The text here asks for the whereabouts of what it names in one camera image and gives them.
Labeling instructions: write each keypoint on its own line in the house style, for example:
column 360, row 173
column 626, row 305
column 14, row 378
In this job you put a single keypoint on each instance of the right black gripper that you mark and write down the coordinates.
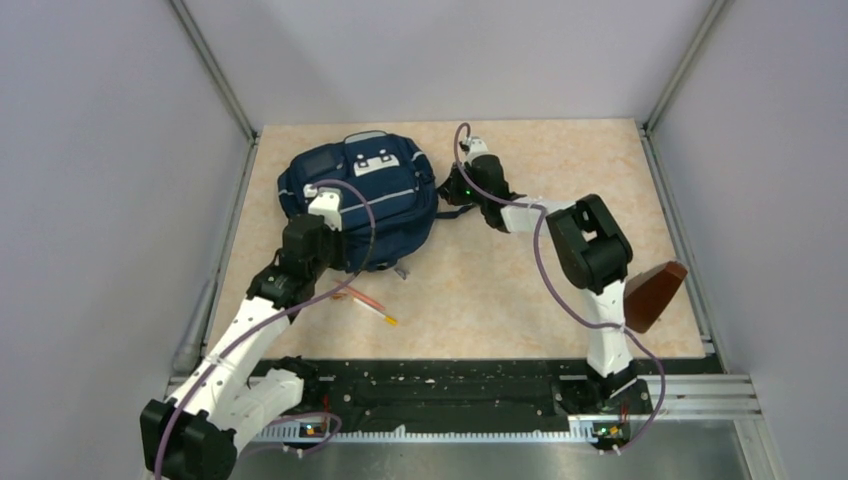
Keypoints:
column 451, row 189

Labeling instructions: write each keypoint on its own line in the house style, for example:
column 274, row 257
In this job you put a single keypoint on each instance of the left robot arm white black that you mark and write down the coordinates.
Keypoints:
column 252, row 331

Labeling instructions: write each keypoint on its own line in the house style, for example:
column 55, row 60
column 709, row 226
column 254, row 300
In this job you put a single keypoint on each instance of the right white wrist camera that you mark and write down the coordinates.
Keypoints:
column 473, row 147

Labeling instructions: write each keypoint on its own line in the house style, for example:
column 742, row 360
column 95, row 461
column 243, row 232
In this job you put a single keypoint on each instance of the navy blue backpack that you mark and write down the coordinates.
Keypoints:
column 395, row 177

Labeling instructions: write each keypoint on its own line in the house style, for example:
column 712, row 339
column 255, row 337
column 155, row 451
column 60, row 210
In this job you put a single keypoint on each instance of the aluminium frame rail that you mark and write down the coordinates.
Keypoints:
column 681, row 418

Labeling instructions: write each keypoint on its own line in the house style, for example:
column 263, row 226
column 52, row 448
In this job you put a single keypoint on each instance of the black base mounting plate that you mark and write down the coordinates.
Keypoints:
column 458, row 396

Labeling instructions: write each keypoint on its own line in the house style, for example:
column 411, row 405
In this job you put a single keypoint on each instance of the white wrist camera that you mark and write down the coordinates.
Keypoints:
column 473, row 147
column 325, row 202

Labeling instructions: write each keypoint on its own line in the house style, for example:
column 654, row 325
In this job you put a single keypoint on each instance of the brown leather case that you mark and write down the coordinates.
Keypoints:
column 648, row 294

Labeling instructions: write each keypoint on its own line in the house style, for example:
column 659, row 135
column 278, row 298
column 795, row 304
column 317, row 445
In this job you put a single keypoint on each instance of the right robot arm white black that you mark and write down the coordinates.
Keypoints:
column 592, row 251

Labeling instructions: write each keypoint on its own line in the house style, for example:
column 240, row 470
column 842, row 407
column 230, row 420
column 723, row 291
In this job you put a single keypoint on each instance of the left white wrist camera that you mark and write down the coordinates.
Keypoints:
column 325, row 202

